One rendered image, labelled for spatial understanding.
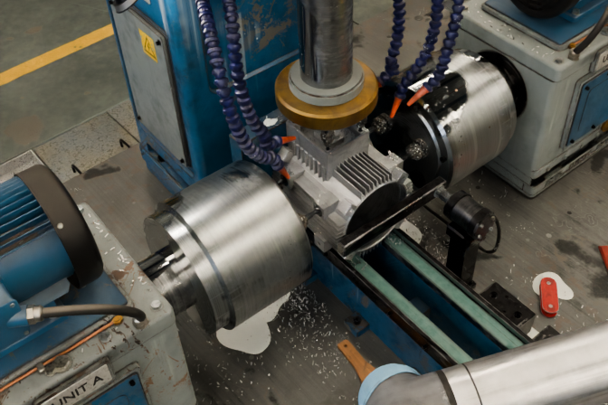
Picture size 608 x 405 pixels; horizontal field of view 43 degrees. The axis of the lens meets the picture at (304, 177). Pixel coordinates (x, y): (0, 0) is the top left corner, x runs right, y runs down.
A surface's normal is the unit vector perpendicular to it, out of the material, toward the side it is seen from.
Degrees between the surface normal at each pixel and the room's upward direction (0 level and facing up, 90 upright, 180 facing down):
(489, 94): 40
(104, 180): 0
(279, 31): 90
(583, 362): 19
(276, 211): 32
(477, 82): 24
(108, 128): 0
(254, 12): 90
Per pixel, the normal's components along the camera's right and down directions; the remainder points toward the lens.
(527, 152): -0.79, 0.46
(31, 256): 0.52, 0.13
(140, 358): 0.62, 0.54
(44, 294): 0.30, -0.30
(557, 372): -0.09, -0.44
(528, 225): -0.04, -0.71
